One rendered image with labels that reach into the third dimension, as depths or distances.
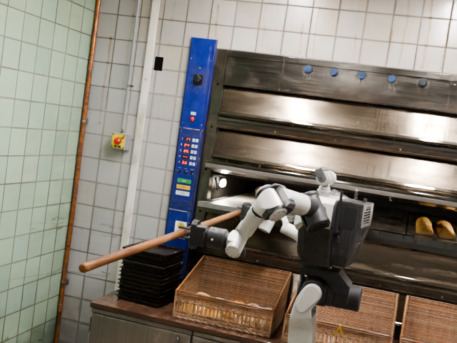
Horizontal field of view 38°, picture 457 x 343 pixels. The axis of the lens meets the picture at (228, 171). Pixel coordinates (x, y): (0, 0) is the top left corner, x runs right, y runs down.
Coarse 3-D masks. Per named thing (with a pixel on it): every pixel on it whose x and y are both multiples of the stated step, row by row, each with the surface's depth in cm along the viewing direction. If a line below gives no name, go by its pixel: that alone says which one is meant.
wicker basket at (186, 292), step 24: (216, 264) 403; (240, 264) 400; (192, 288) 392; (216, 288) 400; (240, 288) 397; (264, 288) 394; (288, 288) 391; (192, 312) 361; (240, 312) 354; (264, 312) 350; (264, 336) 350
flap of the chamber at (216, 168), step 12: (216, 168) 390; (228, 168) 389; (240, 168) 387; (276, 180) 394; (288, 180) 381; (300, 180) 377; (312, 180) 376; (348, 192) 382; (360, 192) 370; (372, 192) 367; (384, 192) 365; (420, 204) 375; (432, 204) 364; (444, 204) 357; (456, 204) 355
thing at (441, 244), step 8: (208, 200) 411; (368, 232) 382; (376, 232) 381; (384, 232) 380; (392, 232) 382; (400, 240) 378; (408, 240) 377; (416, 240) 375; (424, 240) 374; (432, 240) 373; (440, 240) 376; (448, 248) 371; (456, 248) 370
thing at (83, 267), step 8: (224, 216) 334; (232, 216) 346; (208, 224) 309; (176, 232) 272; (184, 232) 279; (152, 240) 249; (160, 240) 255; (168, 240) 262; (128, 248) 229; (136, 248) 234; (144, 248) 240; (104, 256) 213; (112, 256) 217; (120, 256) 222; (128, 256) 228; (80, 264) 201; (88, 264) 202; (96, 264) 206; (104, 264) 211
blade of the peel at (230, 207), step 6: (198, 204) 380; (204, 204) 379; (210, 204) 378; (216, 204) 377; (222, 204) 398; (228, 204) 402; (234, 204) 405; (240, 204) 409; (228, 210) 375; (234, 210) 374; (288, 216) 365; (294, 216) 373
